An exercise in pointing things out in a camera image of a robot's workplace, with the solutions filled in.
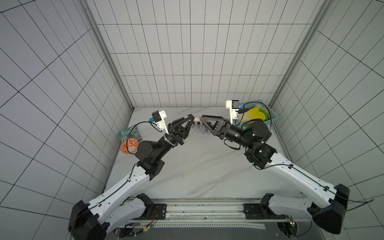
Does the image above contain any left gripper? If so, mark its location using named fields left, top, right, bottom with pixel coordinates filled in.
left=156, top=113, right=195, bottom=158

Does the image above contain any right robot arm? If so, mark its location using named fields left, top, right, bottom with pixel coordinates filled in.
left=201, top=115, right=350, bottom=235

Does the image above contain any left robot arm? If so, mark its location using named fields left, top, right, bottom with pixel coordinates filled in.
left=68, top=112, right=195, bottom=240

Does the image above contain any clear acrylic lipstick organizer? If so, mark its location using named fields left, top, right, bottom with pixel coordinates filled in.
left=192, top=121, right=212, bottom=136

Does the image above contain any teal plastic basket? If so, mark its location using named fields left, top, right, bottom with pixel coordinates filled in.
left=238, top=100, right=278, bottom=125

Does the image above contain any green candy packet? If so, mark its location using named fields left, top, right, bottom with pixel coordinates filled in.
left=118, top=126, right=142, bottom=142

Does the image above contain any orange patterned cup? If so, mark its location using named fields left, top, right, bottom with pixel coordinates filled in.
left=120, top=138, right=139, bottom=155

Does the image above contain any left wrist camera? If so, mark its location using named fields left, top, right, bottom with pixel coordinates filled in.
left=150, top=111, right=169, bottom=134

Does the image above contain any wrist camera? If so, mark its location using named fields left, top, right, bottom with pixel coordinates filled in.
left=225, top=100, right=240, bottom=124
left=150, top=111, right=169, bottom=134

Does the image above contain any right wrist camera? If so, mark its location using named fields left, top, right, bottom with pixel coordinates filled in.
left=225, top=100, right=240, bottom=124

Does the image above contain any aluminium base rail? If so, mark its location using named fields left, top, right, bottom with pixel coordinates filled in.
left=117, top=195, right=315, bottom=235

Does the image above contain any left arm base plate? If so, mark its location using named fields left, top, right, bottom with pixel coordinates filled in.
left=143, top=204, right=167, bottom=220

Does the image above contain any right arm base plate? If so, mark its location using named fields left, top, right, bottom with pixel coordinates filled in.
left=243, top=204, right=287, bottom=220

